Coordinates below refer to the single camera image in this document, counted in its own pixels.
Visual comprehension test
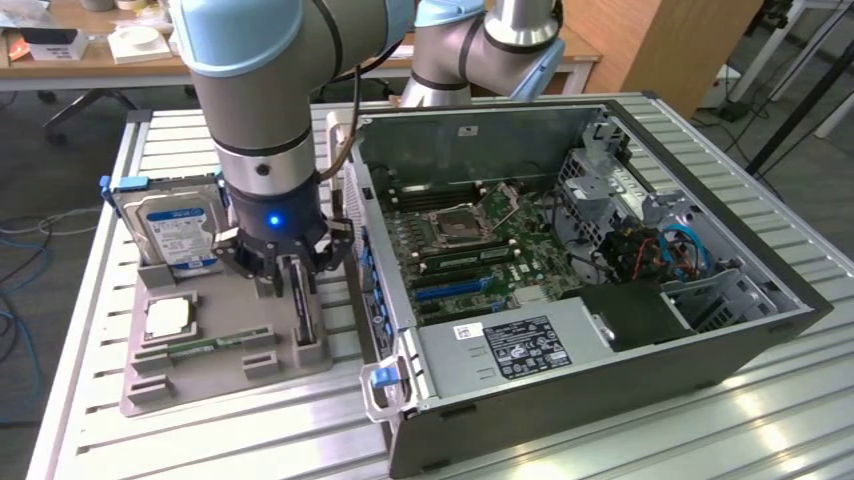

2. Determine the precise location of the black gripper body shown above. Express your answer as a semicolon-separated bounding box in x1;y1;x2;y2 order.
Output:
230;182;331;251

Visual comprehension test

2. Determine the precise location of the black green graphics card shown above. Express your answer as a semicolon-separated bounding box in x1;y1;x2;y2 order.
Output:
278;253;322;351

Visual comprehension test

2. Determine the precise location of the hard disk blue label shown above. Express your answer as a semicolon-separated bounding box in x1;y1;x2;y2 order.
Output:
98;169;233;275

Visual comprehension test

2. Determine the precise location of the silver CPU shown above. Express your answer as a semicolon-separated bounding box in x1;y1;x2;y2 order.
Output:
144;298;197;339

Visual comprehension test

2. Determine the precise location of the green RAM stick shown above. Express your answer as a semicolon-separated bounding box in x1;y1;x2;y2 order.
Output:
421;248;517;275
136;327;275;359

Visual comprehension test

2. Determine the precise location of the long black expansion slot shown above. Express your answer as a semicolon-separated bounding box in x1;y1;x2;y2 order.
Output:
406;268;486;291
419;299;507;323

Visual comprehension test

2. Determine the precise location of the blue expansion slot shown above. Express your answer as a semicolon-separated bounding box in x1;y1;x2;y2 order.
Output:
413;279;490;303

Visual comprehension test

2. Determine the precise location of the CPU socket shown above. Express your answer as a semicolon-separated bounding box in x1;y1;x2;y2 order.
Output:
426;204;499;246

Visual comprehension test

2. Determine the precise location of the grey parts rack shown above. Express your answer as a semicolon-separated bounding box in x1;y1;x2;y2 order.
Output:
118;257;337;420

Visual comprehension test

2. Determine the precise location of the grey power supply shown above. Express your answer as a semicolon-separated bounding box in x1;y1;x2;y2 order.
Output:
417;298;613;401

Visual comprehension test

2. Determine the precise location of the metal CPU socket cover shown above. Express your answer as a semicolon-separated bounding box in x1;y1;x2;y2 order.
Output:
474;177;530;227

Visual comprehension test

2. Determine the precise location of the silver chipset heat sink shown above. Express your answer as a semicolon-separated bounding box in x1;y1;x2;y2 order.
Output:
513;287;557;307

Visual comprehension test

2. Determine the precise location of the black office chair base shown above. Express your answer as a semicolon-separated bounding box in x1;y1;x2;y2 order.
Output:
39;89;146;147

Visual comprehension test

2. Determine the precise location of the perforated metal drive cage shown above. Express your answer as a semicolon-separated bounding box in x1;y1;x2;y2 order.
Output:
557;119;660;261

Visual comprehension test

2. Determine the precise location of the wooden desk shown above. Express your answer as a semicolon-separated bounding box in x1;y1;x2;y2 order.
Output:
0;0;602;109

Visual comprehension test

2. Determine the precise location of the black plastic shroud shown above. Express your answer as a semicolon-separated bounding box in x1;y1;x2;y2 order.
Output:
578;279;696;354

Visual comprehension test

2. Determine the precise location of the white box dark lid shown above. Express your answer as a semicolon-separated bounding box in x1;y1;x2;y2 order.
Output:
18;27;90;62

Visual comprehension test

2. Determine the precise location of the black open PC case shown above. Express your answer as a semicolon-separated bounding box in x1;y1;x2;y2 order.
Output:
325;97;836;479

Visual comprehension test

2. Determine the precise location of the metal disk bay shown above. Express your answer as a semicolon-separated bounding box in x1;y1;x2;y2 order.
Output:
644;192;802;334

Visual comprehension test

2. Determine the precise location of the wooden cabinet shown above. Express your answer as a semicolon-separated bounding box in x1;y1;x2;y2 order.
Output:
559;0;766;109

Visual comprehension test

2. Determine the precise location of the black stand pole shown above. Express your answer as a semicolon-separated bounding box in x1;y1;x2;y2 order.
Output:
744;49;854;176

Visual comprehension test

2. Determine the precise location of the white floor cable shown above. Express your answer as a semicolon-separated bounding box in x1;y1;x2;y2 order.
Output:
0;207;102;237

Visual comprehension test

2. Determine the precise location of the blue floor cable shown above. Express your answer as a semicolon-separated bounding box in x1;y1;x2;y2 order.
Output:
0;234;52;426

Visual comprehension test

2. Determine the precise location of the black wire bundle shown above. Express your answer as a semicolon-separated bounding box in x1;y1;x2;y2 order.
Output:
590;222;662;289

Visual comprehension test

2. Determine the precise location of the red wire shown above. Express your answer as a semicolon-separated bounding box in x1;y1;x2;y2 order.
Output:
633;238;669;281

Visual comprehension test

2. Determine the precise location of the blue SATA wire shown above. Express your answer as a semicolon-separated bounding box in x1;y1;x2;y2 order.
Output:
658;223;714;281

